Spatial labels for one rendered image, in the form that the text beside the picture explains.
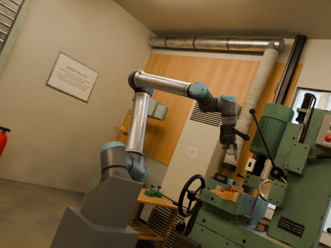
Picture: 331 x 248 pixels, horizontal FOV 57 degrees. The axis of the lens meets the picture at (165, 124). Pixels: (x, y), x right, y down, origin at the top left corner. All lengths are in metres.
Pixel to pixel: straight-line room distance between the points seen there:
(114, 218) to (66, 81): 2.79
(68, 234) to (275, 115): 1.29
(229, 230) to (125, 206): 0.55
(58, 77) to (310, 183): 3.26
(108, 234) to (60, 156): 2.90
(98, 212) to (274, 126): 1.07
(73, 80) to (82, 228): 2.87
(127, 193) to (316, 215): 0.95
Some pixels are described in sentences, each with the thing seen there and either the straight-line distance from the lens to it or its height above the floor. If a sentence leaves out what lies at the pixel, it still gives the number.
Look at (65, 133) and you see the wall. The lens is 4.33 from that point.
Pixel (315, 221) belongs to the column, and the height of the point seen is 0.96.
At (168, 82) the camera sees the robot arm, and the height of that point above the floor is 1.40.
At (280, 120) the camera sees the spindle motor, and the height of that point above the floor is 1.41.
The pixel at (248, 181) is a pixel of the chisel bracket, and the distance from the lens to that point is 1.85.
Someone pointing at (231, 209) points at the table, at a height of 0.86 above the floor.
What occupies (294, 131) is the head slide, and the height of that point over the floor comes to 1.38.
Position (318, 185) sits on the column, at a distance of 1.71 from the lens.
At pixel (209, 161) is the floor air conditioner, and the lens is 3.27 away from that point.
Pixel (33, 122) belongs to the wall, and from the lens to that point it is 4.11.
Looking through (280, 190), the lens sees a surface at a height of 1.04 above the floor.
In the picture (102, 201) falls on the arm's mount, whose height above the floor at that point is 0.67.
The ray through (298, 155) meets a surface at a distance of 1.65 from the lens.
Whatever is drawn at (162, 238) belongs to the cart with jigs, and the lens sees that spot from 3.30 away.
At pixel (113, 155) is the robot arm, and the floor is 0.89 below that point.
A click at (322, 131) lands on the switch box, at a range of 1.69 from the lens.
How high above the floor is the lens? 1.01
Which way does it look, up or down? 5 degrees up
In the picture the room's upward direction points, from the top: 21 degrees clockwise
